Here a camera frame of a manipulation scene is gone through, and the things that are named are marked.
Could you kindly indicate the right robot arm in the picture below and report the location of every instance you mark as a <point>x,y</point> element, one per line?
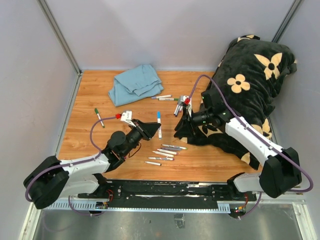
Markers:
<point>280,172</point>

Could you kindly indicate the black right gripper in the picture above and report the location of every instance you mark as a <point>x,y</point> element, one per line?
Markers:
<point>182,128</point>

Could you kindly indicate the blue cap marker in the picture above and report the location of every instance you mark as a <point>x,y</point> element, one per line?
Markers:
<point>176,111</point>

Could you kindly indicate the black floral plush blanket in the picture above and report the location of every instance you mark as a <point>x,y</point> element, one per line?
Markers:
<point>249,76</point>

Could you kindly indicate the peach cap marker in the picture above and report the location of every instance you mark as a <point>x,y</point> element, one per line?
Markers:
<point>164,154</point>

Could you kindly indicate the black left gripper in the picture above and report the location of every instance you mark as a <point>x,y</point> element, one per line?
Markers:
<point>149,129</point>

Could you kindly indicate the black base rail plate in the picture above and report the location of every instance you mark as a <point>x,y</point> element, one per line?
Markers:
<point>160,195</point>

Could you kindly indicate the dark blue marker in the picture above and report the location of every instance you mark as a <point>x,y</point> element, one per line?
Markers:
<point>180,109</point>

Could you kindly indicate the pink cap marker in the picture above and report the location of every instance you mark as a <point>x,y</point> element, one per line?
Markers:
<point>167,151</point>

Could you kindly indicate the right corner metal post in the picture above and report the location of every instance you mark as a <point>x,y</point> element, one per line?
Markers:
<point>293,9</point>

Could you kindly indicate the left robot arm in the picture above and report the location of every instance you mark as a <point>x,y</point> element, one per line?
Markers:
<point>54,179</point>

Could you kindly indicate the grey marker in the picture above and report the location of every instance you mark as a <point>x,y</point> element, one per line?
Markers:
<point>170,149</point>

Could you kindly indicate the dark green cap marker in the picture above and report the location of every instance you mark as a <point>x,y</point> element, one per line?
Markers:
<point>99,117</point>

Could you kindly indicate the light blue folded cloth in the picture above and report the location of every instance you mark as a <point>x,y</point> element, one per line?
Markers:
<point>135,84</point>

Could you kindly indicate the aluminium frame rail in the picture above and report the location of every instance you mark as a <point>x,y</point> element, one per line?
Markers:
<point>66,204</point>

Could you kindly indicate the left corner metal post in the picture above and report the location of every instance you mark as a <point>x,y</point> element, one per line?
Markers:
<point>44,6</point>

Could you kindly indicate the black marker without cap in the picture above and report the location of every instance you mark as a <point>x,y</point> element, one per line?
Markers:
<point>153,163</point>

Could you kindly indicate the corner metal post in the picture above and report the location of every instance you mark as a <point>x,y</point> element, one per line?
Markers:
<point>44,6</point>
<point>293,9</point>

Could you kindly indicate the lilac cap marker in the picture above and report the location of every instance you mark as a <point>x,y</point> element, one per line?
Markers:
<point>161,97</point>

